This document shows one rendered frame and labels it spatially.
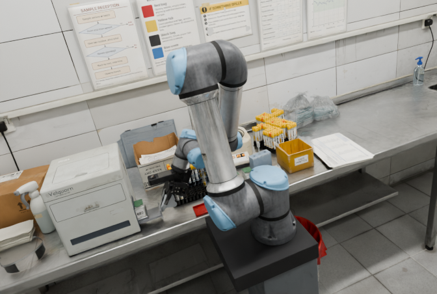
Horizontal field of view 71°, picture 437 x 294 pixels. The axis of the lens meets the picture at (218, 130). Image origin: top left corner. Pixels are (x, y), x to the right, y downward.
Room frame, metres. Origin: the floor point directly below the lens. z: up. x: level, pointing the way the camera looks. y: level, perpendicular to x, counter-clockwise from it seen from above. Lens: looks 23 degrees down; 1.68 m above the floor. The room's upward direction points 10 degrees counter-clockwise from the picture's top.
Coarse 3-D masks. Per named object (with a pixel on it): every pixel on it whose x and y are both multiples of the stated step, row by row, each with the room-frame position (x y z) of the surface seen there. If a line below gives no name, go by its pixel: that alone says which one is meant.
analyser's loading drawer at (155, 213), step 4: (152, 208) 1.10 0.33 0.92; (156, 208) 1.10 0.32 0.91; (160, 208) 1.06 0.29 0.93; (148, 212) 1.08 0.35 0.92; (152, 212) 1.07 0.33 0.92; (156, 212) 1.07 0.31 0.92; (160, 212) 1.05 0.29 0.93; (148, 216) 1.05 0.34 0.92; (152, 216) 1.05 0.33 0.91; (156, 216) 1.04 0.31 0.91; (160, 216) 1.05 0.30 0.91; (140, 220) 1.03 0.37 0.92; (144, 220) 1.03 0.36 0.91; (148, 220) 1.04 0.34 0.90
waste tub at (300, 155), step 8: (280, 144) 1.36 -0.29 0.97; (288, 144) 1.37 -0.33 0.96; (296, 144) 1.38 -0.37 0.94; (304, 144) 1.33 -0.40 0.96; (280, 152) 1.31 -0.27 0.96; (288, 152) 1.37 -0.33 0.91; (296, 152) 1.38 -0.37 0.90; (304, 152) 1.25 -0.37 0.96; (312, 152) 1.26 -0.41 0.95; (280, 160) 1.32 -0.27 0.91; (288, 160) 1.24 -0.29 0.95; (296, 160) 1.24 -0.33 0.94; (304, 160) 1.25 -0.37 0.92; (312, 160) 1.26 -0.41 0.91; (288, 168) 1.24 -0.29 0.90; (296, 168) 1.24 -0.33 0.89; (304, 168) 1.25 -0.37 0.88
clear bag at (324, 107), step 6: (312, 96) 1.86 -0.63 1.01; (318, 96) 1.84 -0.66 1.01; (324, 96) 1.84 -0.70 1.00; (312, 102) 1.85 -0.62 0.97; (318, 102) 1.82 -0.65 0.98; (324, 102) 1.80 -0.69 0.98; (330, 102) 1.81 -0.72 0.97; (318, 108) 1.79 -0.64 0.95; (324, 108) 1.78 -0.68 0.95; (330, 108) 1.78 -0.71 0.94; (336, 108) 1.79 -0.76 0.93; (318, 114) 1.78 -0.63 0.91; (324, 114) 1.77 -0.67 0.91; (330, 114) 1.78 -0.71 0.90; (336, 114) 1.77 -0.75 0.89; (318, 120) 1.76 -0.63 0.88
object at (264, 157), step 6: (264, 150) 1.32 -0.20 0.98; (252, 156) 1.29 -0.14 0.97; (258, 156) 1.28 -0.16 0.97; (264, 156) 1.28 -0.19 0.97; (270, 156) 1.29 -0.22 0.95; (252, 162) 1.26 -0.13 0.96; (258, 162) 1.27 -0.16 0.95; (264, 162) 1.28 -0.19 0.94; (270, 162) 1.29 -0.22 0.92; (252, 168) 1.27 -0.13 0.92
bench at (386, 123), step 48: (384, 96) 1.97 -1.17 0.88; (432, 96) 1.83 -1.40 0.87; (384, 144) 1.34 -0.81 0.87; (144, 192) 1.30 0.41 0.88; (336, 192) 1.83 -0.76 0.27; (384, 192) 1.73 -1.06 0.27; (432, 192) 1.45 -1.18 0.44; (48, 240) 1.07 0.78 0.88; (144, 240) 0.97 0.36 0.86; (192, 240) 1.60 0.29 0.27; (432, 240) 1.43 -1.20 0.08; (0, 288) 0.85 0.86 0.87; (48, 288) 1.41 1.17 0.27; (96, 288) 1.35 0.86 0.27; (144, 288) 1.29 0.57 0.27
